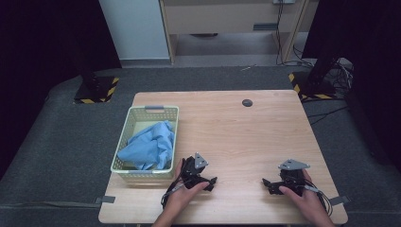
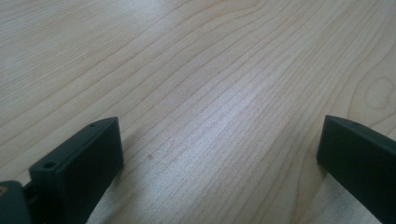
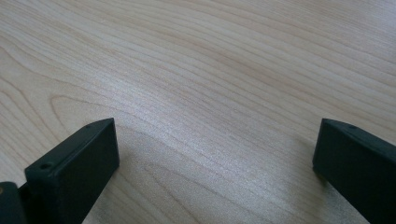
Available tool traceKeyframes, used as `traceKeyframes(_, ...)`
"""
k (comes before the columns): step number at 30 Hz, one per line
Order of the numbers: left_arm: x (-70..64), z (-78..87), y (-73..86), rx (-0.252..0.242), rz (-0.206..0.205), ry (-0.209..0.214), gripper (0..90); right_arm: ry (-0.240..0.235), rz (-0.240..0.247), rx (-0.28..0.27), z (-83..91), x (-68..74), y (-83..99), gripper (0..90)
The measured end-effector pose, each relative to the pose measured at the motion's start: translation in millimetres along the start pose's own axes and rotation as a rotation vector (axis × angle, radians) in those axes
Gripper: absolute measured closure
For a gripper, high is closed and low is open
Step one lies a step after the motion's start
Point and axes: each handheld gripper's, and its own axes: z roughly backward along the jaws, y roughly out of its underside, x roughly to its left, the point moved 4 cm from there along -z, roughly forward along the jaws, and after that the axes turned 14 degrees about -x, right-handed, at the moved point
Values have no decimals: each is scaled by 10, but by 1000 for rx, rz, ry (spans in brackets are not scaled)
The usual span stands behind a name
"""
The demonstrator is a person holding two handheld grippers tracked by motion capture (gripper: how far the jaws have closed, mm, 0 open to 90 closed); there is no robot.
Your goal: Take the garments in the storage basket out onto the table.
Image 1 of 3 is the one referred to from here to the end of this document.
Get light wooden desk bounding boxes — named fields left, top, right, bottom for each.
left=159, top=0, right=311, bottom=64

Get person's right hand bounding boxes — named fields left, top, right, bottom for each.
left=278, top=169, right=331, bottom=221

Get light blue button shirt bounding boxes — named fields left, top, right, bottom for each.
left=116, top=120, right=176, bottom=171

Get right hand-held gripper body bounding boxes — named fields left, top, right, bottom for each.
left=270, top=158, right=311, bottom=197

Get white cabinet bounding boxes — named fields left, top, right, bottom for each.
left=98, top=0, right=171, bottom=61

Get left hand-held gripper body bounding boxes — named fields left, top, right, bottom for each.
left=181, top=151, right=211, bottom=191

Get grey tape strip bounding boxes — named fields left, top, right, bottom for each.
left=94, top=195, right=116, bottom=204
left=329, top=195, right=351, bottom=206

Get hanging black cables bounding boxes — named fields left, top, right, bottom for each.
left=274, top=0, right=315, bottom=68

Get tangled cable bundle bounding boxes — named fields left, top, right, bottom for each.
left=327, top=57, right=355, bottom=96

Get black floor cable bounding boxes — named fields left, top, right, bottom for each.
left=306, top=105, right=350, bottom=126

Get person's left hand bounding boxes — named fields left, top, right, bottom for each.
left=162, top=159, right=211, bottom=217

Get pale green plastic basket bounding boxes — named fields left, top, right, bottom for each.
left=110, top=105, right=180, bottom=183

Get black stand with striped base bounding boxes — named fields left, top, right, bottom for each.
left=288, top=56, right=337, bottom=101
left=73, top=53, right=121, bottom=105

